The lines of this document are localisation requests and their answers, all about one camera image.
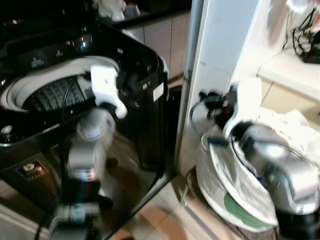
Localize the black top-load washing machine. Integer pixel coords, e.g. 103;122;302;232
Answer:
0;14;171;240

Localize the beige cabinet with dark counter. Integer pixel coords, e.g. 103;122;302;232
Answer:
97;0;193;87

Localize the cream low cabinet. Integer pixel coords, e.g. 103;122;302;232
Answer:
257;47;320;132

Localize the white garment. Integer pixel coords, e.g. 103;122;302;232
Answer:
260;107;320;166

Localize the white object on dark counter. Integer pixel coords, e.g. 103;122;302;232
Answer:
95;0;127;23

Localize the red and white cloth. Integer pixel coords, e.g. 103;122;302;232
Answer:
286;0;320;32

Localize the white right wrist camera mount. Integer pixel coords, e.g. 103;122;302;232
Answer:
222;77;263;142

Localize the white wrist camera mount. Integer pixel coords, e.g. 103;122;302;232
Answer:
222;77;263;142
90;65;128;120

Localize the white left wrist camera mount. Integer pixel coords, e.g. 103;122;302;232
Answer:
90;65;128;120

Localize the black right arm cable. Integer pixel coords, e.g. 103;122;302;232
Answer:
189;97;261;173

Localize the silver metal door frame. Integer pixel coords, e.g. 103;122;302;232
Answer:
175;0;206;177

